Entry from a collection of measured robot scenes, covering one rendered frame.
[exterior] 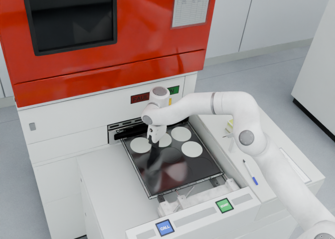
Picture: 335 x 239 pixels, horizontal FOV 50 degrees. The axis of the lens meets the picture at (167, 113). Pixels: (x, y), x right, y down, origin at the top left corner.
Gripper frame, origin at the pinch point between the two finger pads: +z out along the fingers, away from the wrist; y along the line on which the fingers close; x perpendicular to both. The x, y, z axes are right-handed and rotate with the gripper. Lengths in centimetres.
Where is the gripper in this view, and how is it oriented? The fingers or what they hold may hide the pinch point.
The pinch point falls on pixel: (155, 143)
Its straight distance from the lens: 169.9
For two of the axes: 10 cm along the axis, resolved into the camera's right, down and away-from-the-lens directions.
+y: 5.3, -5.3, 6.6
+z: -0.8, 7.4, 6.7
